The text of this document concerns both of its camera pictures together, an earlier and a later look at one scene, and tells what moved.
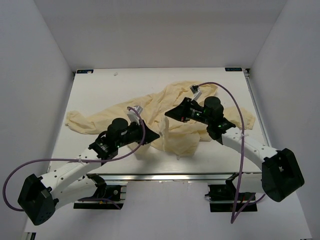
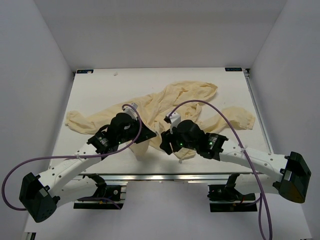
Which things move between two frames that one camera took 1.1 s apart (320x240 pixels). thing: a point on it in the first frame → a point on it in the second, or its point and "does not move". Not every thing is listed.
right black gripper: x=181 y=112 → x=165 y=143
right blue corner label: x=233 y=69 does not move
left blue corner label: x=83 y=71 does not move
